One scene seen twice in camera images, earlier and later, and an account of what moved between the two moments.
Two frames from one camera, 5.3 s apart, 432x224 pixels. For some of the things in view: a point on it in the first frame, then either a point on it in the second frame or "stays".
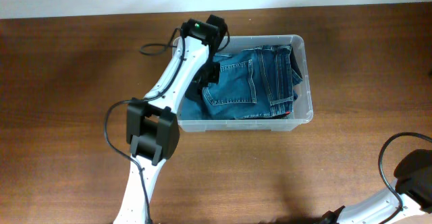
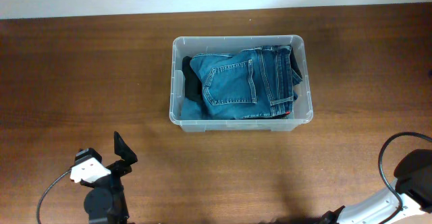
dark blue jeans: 255,83 stays
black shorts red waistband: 297,69 stays
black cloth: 194,91 stays
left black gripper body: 210,73 -> 118,170
